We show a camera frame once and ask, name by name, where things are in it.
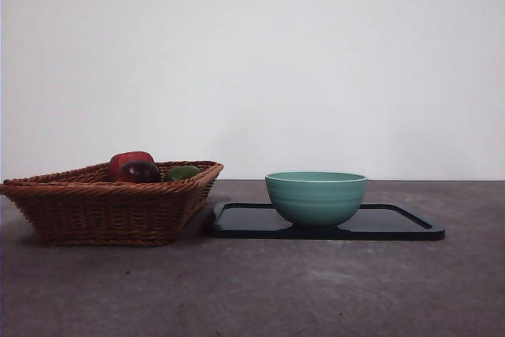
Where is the teal ribbed bowl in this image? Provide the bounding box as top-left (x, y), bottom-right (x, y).
top-left (264, 170), bottom-right (369, 230)

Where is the dark rectangular tray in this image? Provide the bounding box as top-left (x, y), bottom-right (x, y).
top-left (206, 201), bottom-right (447, 242)

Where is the green vegetable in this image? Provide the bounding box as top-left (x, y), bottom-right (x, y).
top-left (163, 165), bottom-right (203, 183)

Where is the dark purple round fruit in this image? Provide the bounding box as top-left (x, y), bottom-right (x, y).
top-left (118, 160), bottom-right (163, 184)

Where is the red bell pepper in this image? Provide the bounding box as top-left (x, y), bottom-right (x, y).
top-left (108, 151), bottom-right (156, 182)

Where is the brown wicker basket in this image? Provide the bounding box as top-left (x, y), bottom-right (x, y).
top-left (0, 160), bottom-right (225, 248)

